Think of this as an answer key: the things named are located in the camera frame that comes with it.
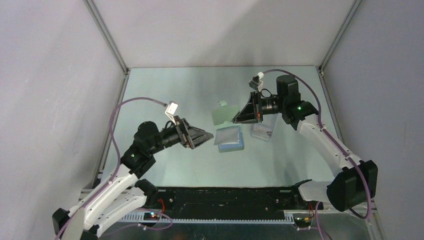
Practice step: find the aluminium frame post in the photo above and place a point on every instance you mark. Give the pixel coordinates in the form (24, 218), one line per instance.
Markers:
(106, 34)
(340, 34)

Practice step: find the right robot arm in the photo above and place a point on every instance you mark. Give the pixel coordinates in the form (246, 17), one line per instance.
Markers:
(354, 180)

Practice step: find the left controller board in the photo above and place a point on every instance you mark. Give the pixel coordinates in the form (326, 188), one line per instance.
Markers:
(151, 216)

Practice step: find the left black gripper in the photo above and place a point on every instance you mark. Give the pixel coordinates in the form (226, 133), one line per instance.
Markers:
(194, 136)

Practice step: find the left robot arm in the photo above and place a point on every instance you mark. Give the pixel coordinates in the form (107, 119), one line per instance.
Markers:
(125, 190)

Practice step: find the left aluminium frame post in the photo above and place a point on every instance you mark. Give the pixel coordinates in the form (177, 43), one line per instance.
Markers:
(106, 34)

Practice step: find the right aluminium frame post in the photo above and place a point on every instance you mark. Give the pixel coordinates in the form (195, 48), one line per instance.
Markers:
(340, 34)

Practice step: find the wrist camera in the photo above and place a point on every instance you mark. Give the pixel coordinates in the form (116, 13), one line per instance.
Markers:
(256, 83)
(170, 110)

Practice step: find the clear acrylic card holder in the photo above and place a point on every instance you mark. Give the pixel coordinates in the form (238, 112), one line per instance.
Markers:
(269, 120)

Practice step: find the blue card wallet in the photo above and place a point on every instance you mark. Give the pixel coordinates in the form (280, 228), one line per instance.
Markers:
(228, 135)

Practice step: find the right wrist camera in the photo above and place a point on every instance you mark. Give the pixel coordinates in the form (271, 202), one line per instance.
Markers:
(256, 83)

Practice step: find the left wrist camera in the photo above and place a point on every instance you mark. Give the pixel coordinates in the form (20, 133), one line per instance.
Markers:
(170, 110)

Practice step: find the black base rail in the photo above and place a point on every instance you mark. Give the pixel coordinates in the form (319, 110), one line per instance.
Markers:
(229, 203)

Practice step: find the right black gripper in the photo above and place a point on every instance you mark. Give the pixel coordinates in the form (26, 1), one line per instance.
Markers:
(248, 114)

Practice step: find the stack of VIP cards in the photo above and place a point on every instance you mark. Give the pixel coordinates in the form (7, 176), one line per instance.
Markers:
(262, 132)

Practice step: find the right controller board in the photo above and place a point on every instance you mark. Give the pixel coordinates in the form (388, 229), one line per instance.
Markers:
(303, 223)

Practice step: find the controller board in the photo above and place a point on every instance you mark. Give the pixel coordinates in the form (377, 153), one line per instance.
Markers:
(151, 216)
(303, 223)

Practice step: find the white slotted cable duct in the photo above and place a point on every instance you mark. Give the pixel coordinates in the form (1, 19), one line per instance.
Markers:
(139, 217)

